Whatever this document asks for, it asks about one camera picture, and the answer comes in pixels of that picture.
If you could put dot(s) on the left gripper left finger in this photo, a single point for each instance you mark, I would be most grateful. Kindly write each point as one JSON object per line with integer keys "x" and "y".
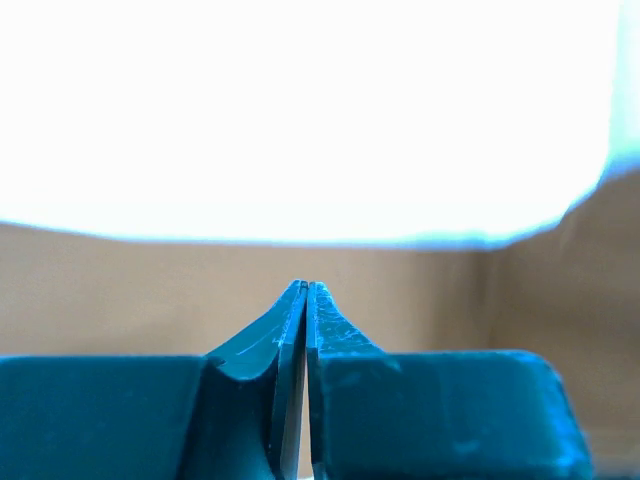
{"x": 232, "y": 413}

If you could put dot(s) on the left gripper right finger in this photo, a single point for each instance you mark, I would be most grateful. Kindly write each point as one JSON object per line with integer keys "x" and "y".
{"x": 492, "y": 414}

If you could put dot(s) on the brown trousers with striped trim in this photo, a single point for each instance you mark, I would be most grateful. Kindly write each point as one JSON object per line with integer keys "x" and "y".
{"x": 570, "y": 294}

